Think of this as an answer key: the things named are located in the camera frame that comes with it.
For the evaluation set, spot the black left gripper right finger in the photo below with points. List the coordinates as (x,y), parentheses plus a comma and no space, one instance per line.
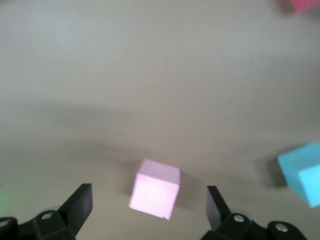
(218,212)

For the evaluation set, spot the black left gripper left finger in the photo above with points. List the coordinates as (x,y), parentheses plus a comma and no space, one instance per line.
(75,210)

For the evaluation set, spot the pink foam cube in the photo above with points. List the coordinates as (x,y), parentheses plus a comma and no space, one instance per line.
(155,190)

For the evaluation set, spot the blue foam cube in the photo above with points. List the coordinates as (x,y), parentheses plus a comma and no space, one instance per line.
(300,172)

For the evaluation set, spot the red foam cube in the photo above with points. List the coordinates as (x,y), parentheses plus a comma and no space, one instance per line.
(302,5)

